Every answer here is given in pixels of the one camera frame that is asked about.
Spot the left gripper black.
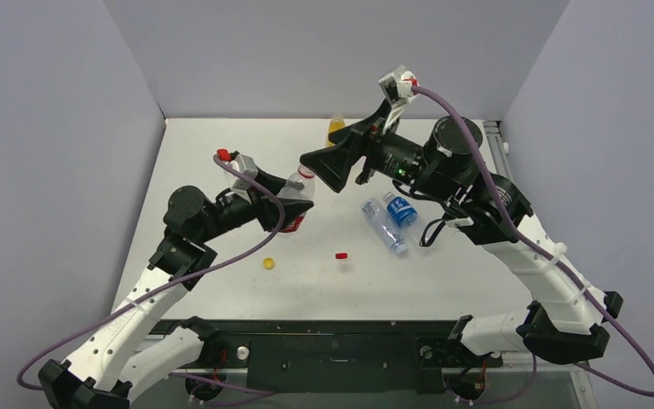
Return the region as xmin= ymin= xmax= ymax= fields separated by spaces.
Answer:
xmin=197 ymin=167 xmax=313 ymax=244

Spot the clear bottle red label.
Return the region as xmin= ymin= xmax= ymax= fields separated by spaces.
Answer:
xmin=277 ymin=164 xmax=315 ymax=233

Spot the yellow juice bottle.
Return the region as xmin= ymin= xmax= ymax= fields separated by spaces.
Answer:
xmin=325 ymin=112 xmax=346 ymax=147

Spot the yellow bottle cap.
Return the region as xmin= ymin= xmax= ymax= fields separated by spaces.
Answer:
xmin=262 ymin=257 xmax=275 ymax=270

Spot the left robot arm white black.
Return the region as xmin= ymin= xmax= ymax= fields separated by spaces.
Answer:
xmin=38 ymin=172 xmax=313 ymax=408

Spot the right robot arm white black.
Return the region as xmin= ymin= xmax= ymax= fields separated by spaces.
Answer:
xmin=300 ymin=115 xmax=622 ymax=365

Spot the clear crumpled water bottle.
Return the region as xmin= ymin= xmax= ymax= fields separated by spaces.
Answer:
xmin=360 ymin=198 xmax=408 ymax=256

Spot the clear bottle blue label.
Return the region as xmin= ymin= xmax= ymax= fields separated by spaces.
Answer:
xmin=382 ymin=190 xmax=431 ymax=248

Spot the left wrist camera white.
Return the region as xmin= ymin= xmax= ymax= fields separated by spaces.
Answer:
xmin=216 ymin=149 xmax=259 ymax=201

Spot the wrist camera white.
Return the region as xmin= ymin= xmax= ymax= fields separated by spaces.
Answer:
xmin=378 ymin=65 xmax=420 ymax=131
xmin=216 ymin=149 xmax=259 ymax=201

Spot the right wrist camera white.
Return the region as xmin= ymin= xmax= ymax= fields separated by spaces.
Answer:
xmin=378 ymin=65 xmax=420 ymax=131

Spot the aluminium frame rail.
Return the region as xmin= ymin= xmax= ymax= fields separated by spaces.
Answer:
xmin=484 ymin=119 xmax=543 ymax=267

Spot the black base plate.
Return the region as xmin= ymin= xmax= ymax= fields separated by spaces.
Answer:
xmin=147 ymin=318 xmax=502 ymax=394

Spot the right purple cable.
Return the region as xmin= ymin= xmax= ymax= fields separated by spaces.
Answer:
xmin=410 ymin=85 xmax=654 ymax=398

